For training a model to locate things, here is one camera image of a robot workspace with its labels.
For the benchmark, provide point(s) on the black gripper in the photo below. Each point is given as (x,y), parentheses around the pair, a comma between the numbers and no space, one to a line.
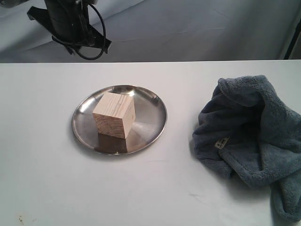
(70,18)

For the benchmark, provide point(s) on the light wooden block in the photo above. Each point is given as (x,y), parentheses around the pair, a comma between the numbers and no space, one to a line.
(114,115)

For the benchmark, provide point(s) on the grey-blue fluffy towel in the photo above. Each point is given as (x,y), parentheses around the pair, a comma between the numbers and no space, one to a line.
(246,129)

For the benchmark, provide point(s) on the grey backdrop cloth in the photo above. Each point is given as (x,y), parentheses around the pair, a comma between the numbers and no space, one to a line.
(162,31)

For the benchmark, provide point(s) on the round stainless steel plate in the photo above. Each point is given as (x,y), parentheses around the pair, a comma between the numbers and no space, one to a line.
(150,121)

